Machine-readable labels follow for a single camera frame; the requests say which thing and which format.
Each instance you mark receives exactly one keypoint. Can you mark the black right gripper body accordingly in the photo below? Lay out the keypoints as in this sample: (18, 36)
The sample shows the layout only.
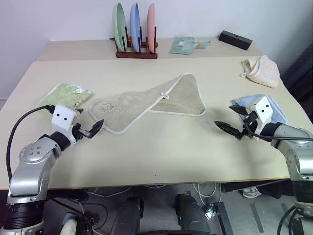
(250, 127)

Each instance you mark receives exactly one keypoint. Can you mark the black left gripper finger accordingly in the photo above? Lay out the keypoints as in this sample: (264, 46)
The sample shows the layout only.
(95, 128)
(80, 111)

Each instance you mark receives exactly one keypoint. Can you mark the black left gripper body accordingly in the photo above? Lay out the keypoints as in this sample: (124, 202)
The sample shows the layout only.
(77, 132)

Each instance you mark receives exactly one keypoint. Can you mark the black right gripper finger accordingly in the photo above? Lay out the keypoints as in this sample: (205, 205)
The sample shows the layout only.
(227, 127)
(240, 110)

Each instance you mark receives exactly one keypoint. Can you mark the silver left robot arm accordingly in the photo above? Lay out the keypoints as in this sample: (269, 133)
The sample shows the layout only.
(31, 151)

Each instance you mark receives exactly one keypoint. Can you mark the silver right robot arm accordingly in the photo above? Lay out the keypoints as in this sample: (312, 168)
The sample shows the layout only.
(293, 132)

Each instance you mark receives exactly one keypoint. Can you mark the green cloth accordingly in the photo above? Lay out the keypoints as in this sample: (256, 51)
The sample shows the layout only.
(63, 96)

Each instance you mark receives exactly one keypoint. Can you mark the blue cloth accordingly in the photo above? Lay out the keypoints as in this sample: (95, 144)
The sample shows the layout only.
(277, 112)

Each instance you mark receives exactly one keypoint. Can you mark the pink cloth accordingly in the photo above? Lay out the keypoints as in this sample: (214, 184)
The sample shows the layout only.
(264, 71)

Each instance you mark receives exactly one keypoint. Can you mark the beige towel with white trim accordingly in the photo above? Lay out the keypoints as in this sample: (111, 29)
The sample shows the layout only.
(137, 107)

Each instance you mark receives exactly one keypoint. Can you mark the teal cloth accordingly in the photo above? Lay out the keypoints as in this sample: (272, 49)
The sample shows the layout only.
(182, 45)

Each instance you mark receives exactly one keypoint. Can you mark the white shoe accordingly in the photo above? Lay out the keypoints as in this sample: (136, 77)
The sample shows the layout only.
(251, 192)

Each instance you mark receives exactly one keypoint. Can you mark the black rectangular box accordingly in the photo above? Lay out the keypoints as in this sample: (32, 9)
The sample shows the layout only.
(234, 39)

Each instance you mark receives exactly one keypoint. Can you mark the dark blue chair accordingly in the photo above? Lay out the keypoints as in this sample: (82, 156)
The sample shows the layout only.
(302, 73)

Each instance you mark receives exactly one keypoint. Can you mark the dark wooden plate rack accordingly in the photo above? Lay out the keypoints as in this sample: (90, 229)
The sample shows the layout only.
(137, 55)

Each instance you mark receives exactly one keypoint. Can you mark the black metal table leg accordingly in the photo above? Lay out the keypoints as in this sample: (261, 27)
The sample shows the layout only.
(221, 218)

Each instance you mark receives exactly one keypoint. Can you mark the green plate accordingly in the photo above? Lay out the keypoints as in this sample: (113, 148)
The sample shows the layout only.
(119, 27)

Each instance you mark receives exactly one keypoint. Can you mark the white caster wheel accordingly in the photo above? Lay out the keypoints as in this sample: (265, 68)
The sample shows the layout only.
(71, 225)

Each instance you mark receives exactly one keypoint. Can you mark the dark rounded shape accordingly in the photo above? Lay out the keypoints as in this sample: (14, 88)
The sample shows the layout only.
(190, 215)
(129, 215)

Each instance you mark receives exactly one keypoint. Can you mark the blue plate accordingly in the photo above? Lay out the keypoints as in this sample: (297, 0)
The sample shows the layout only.
(135, 27)

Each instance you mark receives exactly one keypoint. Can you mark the pink plate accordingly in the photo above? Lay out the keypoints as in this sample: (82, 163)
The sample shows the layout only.
(151, 27)

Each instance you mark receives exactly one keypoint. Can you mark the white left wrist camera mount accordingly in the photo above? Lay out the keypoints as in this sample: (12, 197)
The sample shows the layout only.
(62, 117)

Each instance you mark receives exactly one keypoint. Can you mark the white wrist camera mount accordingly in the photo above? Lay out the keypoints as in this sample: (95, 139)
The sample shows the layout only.
(62, 117)
(263, 110)

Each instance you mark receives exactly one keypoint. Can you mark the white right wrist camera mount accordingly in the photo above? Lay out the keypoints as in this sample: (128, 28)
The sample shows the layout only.
(263, 110)

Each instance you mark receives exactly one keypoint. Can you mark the black table frame bar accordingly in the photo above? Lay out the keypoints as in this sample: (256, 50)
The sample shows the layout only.
(256, 185)

